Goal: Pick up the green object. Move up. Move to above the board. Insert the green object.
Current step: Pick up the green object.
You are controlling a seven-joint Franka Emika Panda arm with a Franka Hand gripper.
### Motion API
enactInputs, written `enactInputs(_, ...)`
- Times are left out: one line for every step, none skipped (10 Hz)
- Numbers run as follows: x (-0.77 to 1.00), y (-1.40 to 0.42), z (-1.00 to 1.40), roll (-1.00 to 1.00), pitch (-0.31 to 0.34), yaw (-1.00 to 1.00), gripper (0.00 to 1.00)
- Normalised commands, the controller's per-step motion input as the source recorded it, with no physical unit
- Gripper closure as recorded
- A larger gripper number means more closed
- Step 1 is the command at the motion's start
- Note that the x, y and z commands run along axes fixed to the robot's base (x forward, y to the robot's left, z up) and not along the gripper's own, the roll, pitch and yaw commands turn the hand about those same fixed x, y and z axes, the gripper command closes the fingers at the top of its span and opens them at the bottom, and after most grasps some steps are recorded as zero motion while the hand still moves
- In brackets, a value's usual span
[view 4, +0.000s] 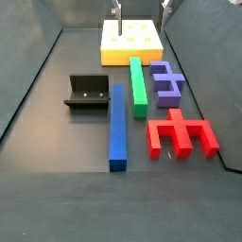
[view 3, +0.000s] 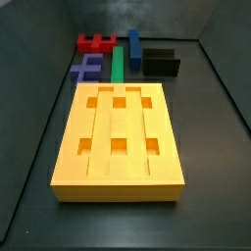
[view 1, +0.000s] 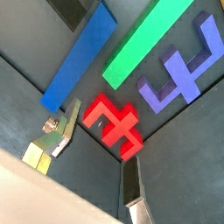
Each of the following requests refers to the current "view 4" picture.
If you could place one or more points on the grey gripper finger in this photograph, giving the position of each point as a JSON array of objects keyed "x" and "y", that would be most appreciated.
[
  {"x": 166, "y": 10},
  {"x": 117, "y": 12}
]

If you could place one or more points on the green long bar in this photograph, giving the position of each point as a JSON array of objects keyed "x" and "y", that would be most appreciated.
[{"x": 139, "y": 91}]

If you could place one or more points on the yellow slotted board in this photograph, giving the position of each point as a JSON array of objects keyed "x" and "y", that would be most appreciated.
[{"x": 139, "y": 39}]

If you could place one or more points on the purple branched block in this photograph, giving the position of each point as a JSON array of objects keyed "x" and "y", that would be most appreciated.
[{"x": 166, "y": 84}]

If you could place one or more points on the red branched block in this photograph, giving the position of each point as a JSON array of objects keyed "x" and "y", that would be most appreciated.
[{"x": 180, "y": 131}]

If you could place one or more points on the blue long bar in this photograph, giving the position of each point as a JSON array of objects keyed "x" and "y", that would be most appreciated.
[{"x": 118, "y": 138}]

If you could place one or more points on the black angle bracket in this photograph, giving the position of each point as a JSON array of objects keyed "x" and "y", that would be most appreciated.
[{"x": 89, "y": 91}]

